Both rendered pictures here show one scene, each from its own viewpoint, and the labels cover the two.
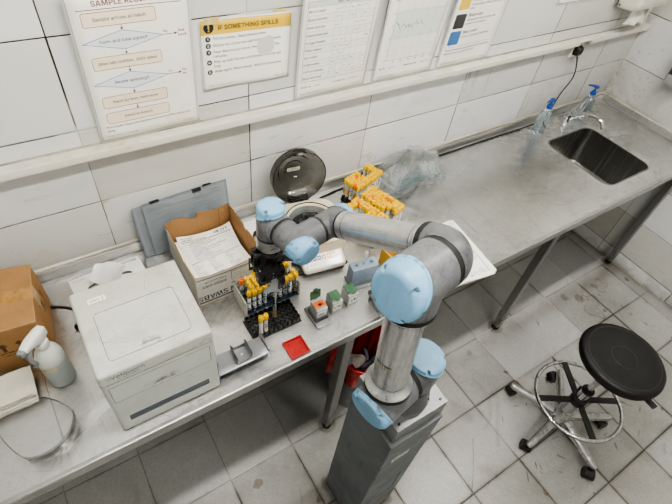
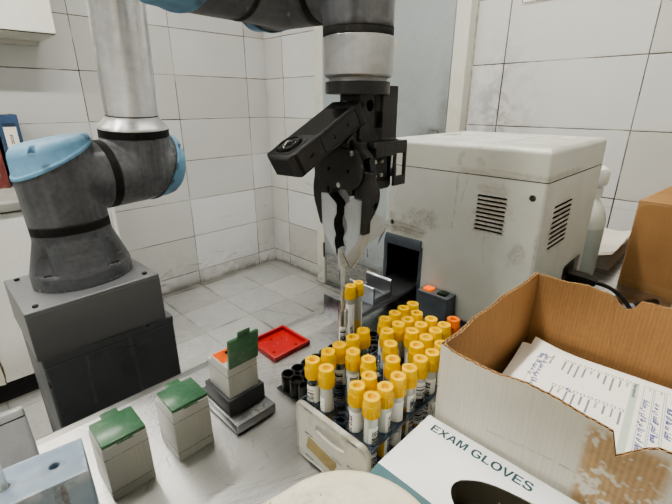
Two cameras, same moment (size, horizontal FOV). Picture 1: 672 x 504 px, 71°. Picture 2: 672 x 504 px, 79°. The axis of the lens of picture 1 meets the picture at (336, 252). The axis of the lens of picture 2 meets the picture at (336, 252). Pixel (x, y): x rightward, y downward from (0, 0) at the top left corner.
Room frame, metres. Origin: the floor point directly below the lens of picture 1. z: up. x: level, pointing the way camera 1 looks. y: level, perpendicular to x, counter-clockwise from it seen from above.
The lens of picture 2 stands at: (1.35, 0.11, 1.23)
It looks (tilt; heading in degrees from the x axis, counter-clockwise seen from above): 20 degrees down; 174
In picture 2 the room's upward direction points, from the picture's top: straight up
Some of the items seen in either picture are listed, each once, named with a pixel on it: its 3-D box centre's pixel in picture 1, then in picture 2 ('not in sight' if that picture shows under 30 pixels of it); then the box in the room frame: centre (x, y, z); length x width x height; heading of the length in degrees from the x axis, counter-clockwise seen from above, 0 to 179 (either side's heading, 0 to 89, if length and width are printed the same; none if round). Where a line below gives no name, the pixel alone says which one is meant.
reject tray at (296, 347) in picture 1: (296, 347); (279, 342); (0.79, 0.08, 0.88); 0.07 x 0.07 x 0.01; 39
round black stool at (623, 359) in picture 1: (581, 389); not in sight; (1.15, -1.21, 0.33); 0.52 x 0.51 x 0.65; 152
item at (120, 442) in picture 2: (349, 294); (121, 449); (1.02, -0.07, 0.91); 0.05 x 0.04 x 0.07; 39
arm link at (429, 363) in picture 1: (417, 366); (62, 177); (0.65, -0.26, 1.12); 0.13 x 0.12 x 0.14; 140
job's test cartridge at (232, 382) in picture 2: (318, 309); (233, 375); (0.93, 0.03, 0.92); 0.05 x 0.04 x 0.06; 40
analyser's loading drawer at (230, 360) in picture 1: (234, 356); (378, 288); (0.70, 0.25, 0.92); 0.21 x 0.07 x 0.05; 129
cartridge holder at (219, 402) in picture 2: (317, 313); (235, 393); (0.93, 0.03, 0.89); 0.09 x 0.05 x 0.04; 40
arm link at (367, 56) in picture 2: (270, 241); (356, 61); (0.87, 0.18, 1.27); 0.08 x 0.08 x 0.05
